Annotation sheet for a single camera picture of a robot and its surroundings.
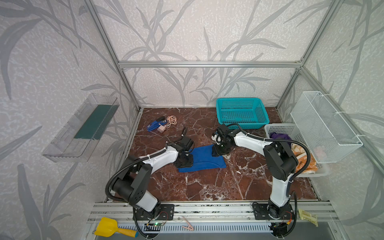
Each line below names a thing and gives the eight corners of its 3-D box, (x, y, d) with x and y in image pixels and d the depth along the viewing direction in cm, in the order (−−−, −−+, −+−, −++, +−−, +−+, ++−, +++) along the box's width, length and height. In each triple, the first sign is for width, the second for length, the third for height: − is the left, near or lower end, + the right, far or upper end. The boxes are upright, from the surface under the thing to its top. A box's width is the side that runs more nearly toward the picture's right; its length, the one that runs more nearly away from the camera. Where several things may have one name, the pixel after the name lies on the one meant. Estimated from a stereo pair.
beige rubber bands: (166, 128, 110) (165, 126, 108) (168, 117, 117) (167, 115, 115) (175, 128, 110) (175, 126, 108) (177, 117, 117) (177, 115, 115)
